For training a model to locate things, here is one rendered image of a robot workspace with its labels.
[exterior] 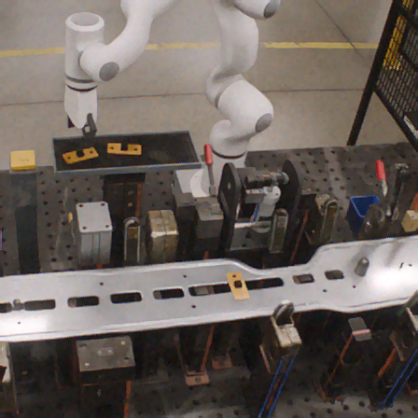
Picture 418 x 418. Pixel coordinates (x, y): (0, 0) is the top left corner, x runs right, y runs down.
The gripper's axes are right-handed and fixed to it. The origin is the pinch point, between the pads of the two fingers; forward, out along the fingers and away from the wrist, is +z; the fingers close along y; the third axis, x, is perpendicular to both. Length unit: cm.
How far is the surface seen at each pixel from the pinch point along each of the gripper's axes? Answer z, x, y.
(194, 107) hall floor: 123, 131, -146
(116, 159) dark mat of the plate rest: 7.0, 8.1, 4.3
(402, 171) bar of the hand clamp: 2, 73, 40
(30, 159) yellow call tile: 7.0, -12.0, -3.5
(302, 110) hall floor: 123, 192, -123
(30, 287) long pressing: 23.1, -21.8, 22.5
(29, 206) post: 21.0, -13.4, -1.5
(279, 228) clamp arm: 17, 41, 33
